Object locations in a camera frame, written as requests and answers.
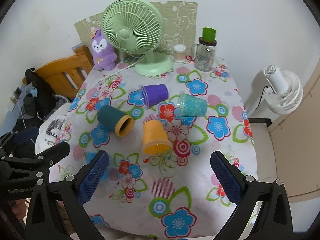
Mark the dark clothes pile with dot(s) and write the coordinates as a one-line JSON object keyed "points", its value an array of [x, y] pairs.
{"points": [[39, 103]]}

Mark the clear jar white lid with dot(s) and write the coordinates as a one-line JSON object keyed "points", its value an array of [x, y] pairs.
{"points": [[179, 53]]}

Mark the floral tablecloth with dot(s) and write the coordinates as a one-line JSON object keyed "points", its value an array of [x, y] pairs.
{"points": [[169, 195]]}

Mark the purple plush toy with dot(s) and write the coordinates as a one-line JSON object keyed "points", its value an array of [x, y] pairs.
{"points": [[103, 53]]}

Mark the orange wooden chair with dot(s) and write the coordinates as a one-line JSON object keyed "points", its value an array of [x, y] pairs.
{"points": [[63, 76]]}

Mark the teal glitter plastic cup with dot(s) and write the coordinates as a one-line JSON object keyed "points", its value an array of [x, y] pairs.
{"points": [[189, 105]]}

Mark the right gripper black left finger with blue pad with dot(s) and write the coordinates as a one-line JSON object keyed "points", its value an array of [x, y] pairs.
{"points": [[44, 220]]}

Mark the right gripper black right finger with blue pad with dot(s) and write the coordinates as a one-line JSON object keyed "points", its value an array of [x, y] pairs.
{"points": [[274, 220]]}

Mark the white floor fan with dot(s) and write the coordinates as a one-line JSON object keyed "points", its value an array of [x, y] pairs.
{"points": [[284, 91]]}

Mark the blue plastic cup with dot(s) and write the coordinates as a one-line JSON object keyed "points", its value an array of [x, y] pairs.
{"points": [[89, 155]]}

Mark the white printed bag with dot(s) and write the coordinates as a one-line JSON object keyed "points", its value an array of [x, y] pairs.
{"points": [[51, 132]]}

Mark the clear water bottle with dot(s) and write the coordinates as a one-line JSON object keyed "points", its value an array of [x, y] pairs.
{"points": [[203, 54]]}

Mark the beige cartoon board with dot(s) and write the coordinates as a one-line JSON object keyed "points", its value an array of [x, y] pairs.
{"points": [[179, 25]]}

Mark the small green cup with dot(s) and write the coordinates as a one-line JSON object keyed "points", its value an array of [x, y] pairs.
{"points": [[208, 34]]}

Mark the orange yellow plastic cup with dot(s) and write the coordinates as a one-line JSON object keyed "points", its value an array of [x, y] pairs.
{"points": [[155, 139]]}

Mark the dark teal cup yellow rim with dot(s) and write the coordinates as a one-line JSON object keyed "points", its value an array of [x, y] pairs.
{"points": [[115, 120]]}

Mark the green desk fan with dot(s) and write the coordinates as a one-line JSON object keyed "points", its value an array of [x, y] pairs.
{"points": [[137, 28]]}

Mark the purple plastic cup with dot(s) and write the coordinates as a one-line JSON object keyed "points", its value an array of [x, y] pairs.
{"points": [[154, 94]]}

